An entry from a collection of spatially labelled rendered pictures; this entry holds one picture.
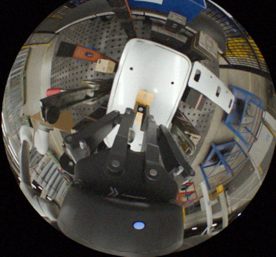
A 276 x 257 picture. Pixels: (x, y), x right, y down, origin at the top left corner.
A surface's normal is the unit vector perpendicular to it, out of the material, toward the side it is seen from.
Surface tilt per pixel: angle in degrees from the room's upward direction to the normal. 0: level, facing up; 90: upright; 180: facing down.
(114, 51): 0
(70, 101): 81
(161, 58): 0
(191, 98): 0
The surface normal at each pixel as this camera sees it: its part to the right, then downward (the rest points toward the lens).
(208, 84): -0.06, 0.42
